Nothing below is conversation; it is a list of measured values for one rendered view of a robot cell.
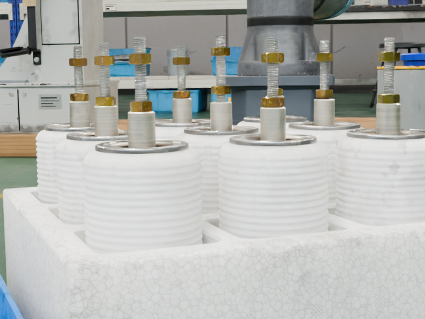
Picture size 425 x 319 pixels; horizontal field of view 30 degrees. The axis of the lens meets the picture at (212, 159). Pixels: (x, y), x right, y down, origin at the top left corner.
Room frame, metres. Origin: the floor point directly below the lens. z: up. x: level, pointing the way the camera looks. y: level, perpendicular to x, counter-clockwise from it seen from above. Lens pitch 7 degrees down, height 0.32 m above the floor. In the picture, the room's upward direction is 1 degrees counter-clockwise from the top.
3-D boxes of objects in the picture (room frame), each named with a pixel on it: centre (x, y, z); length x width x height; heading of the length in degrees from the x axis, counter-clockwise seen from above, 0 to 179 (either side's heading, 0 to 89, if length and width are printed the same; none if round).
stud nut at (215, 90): (0.79, -0.01, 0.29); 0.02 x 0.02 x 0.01; 19
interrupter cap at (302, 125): (0.83, -0.12, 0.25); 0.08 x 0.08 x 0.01
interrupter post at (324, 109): (0.83, -0.12, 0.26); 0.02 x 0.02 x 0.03
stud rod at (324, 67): (0.83, -0.12, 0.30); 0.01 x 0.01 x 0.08
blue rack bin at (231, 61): (5.71, -0.21, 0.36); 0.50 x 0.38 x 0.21; 173
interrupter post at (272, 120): (0.68, -0.05, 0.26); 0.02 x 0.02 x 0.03
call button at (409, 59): (0.96, -0.25, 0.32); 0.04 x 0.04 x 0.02
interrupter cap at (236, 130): (0.79, -0.01, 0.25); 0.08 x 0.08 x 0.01
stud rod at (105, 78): (0.74, 0.10, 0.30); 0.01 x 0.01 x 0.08
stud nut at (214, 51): (0.79, -0.01, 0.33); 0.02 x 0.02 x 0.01; 19
